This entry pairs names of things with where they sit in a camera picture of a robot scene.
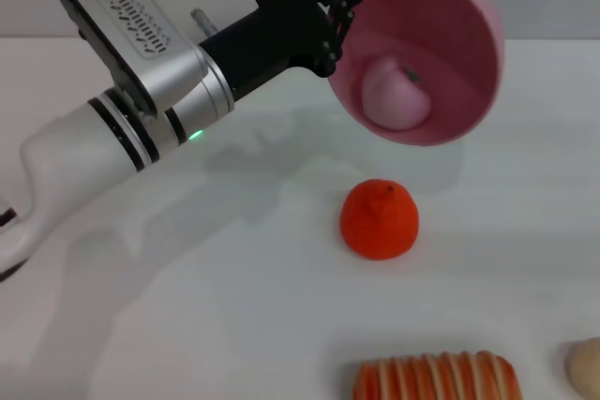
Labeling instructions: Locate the orange toy tangerine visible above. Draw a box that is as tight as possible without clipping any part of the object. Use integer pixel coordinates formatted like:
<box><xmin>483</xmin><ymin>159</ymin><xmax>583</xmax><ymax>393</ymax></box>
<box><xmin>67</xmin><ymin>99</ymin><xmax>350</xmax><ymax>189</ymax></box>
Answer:
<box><xmin>339</xmin><ymin>178</ymin><xmax>421</xmax><ymax>261</ymax></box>

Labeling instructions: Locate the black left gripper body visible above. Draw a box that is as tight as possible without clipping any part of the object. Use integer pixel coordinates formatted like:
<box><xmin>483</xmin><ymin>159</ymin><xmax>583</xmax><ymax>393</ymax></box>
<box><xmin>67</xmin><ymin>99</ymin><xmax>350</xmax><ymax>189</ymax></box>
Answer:
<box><xmin>199</xmin><ymin>0</ymin><xmax>338</xmax><ymax>104</ymax></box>

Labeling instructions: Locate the pink bowl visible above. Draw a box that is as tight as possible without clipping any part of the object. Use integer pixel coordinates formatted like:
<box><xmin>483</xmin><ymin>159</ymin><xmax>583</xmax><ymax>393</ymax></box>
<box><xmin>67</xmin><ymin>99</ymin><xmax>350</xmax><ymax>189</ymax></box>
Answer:
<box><xmin>326</xmin><ymin>0</ymin><xmax>506</xmax><ymax>147</ymax></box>

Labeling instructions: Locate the orange striped toy bread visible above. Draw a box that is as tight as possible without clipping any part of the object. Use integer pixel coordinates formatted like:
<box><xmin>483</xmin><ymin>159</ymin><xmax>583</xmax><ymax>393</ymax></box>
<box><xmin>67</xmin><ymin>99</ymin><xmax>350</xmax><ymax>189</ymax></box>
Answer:
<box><xmin>352</xmin><ymin>349</ymin><xmax>524</xmax><ymax>400</ymax></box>

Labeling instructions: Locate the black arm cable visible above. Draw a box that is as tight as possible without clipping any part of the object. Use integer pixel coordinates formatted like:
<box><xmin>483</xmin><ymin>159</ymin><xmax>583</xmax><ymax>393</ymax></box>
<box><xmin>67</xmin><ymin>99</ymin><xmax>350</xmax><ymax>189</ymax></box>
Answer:
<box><xmin>0</xmin><ymin>206</ymin><xmax>29</xmax><ymax>282</ymax></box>

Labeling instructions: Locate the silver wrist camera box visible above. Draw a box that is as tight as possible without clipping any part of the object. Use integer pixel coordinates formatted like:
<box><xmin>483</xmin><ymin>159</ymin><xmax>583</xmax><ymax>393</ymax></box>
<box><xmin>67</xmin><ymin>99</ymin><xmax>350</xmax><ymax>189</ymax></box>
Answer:
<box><xmin>51</xmin><ymin>0</ymin><xmax>210</xmax><ymax>115</ymax></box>

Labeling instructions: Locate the pink toy peach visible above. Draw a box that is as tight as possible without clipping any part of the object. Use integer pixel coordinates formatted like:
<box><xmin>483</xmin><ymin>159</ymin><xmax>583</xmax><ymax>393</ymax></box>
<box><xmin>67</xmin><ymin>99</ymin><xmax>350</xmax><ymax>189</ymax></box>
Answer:
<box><xmin>360</xmin><ymin>56</ymin><xmax>432</xmax><ymax>132</ymax></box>

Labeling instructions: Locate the beige round toy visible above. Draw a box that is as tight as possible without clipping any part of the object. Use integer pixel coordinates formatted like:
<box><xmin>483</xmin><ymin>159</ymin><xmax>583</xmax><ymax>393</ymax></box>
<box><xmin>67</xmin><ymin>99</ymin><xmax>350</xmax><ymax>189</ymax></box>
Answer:
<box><xmin>564</xmin><ymin>337</ymin><xmax>600</xmax><ymax>399</ymax></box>

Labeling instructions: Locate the silver cable connector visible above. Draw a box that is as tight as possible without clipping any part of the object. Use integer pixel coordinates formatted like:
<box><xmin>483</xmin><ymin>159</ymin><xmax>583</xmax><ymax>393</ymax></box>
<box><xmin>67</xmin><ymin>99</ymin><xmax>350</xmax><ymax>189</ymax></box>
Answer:
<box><xmin>189</xmin><ymin>7</ymin><xmax>221</xmax><ymax>38</ymax></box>

